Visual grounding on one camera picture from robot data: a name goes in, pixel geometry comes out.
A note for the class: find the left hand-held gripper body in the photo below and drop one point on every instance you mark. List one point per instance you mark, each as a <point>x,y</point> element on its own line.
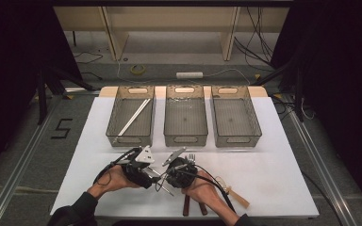
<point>144,155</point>

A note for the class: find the translucent grey plastic bin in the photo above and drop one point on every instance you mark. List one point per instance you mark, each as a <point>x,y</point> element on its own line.
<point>185,117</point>
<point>235,117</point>
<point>138,132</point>

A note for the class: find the black metal stand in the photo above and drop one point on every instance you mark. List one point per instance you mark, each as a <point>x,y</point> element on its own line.
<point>41,94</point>
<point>299,94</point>

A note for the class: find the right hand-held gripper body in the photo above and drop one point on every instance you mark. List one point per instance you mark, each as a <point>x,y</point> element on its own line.
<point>182,174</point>

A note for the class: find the white power strip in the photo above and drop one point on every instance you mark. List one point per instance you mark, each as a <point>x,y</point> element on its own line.
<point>189,75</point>

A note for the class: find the black curtain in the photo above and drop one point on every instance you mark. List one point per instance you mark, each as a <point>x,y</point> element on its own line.
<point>342,78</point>
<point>12,62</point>

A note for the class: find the person's left hand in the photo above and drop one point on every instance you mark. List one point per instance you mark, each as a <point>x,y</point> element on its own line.
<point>113,180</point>

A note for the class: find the metal floor rail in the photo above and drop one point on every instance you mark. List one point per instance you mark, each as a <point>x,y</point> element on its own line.
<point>18,169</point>
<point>330,188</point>

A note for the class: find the beige wooden desk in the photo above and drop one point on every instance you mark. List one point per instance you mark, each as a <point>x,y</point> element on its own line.
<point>169,19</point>

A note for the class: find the silver chopsticks pair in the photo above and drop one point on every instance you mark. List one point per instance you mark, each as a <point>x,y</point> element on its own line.
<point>154,172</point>

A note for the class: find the person's right hand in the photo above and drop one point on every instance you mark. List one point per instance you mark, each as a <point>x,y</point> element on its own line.
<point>205,194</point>

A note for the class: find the yellow tape roll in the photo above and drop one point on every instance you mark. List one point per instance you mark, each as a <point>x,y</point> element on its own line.
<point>133,69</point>

